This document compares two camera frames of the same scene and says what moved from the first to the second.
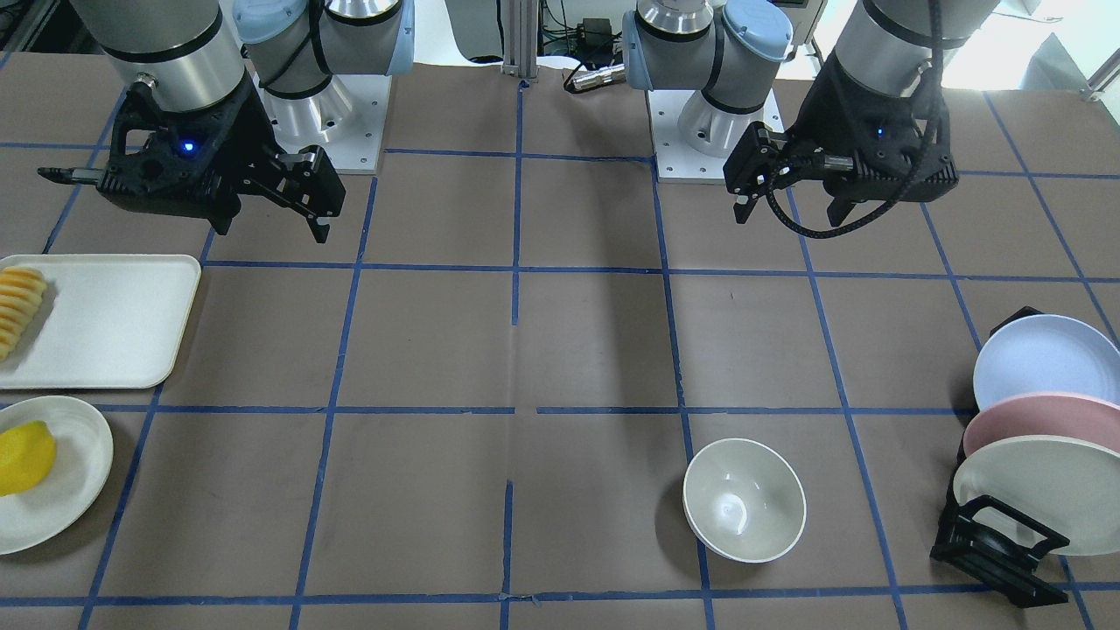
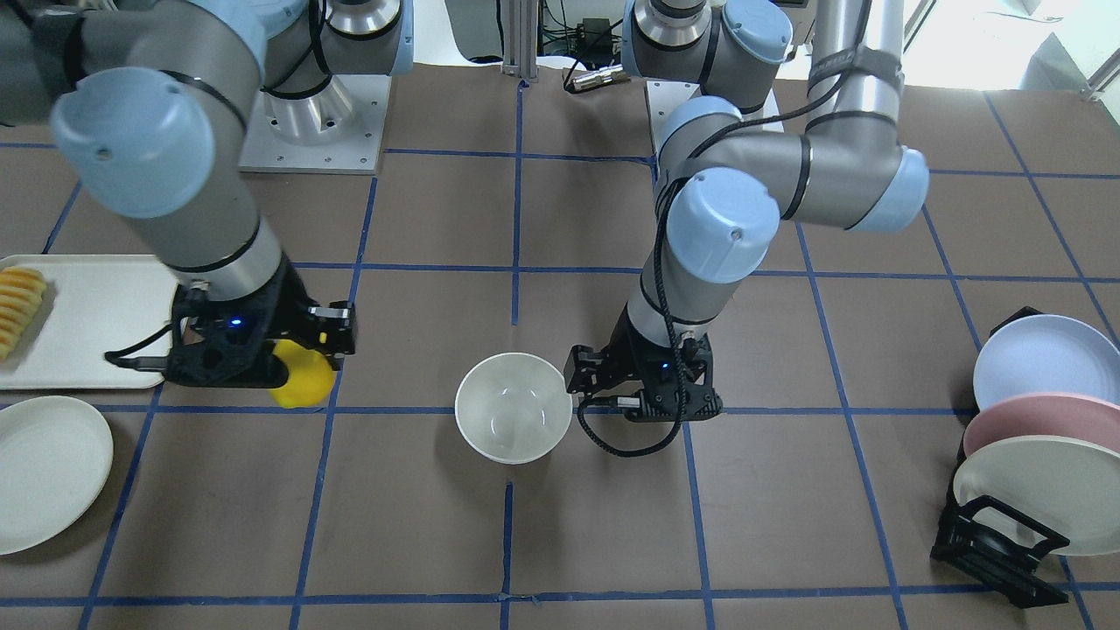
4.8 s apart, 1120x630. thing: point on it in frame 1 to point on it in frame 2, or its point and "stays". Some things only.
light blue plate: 1046,353 stays
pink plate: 1024,415 stays
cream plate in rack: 1070,486 stays
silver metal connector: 610,75 stays
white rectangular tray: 106,321 stays
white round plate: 84,452 stays
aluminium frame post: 520,39 stays
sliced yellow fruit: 21,290 stays
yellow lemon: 27,456 to 311,381
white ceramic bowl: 742,501 to 513,408
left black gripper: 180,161 to 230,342
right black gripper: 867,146 to 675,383
